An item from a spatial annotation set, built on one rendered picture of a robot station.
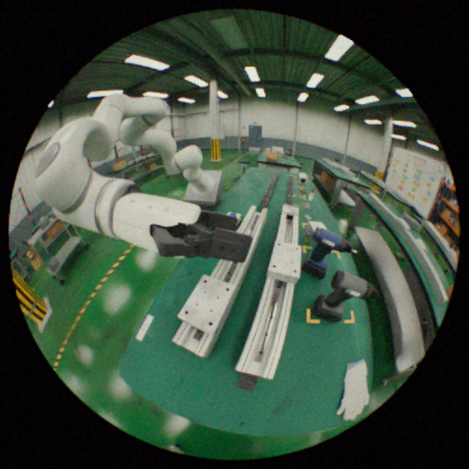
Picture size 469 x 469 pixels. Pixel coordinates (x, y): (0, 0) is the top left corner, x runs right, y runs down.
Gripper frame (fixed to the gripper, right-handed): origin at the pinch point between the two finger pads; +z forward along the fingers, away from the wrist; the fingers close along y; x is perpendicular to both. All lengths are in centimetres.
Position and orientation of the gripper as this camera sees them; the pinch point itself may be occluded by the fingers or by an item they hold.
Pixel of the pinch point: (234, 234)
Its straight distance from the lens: 19.8
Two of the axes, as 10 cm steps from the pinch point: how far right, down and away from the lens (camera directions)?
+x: 2.7, -9.2, -2.8
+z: 9.5, 2.1, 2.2
